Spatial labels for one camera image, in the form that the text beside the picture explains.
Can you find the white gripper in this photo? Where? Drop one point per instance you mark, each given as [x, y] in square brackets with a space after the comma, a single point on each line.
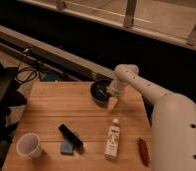
[116, 88]

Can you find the dark ceramic bowl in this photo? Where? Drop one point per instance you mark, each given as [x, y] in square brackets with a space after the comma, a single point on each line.
[99, 91]

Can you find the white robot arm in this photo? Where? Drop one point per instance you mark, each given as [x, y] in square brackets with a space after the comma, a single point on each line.
[173, 132]

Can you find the white lotion bottle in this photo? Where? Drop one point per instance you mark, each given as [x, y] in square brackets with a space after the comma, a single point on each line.
[112, 142]

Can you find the black rectangular remote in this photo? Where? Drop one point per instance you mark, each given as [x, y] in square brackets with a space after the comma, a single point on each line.
[70, 136]

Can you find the red pocket knife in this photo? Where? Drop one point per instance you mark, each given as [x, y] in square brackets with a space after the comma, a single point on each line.
[143, 150]

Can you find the white plastic cup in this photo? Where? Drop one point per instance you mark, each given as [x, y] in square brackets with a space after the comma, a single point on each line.
[29, 145]

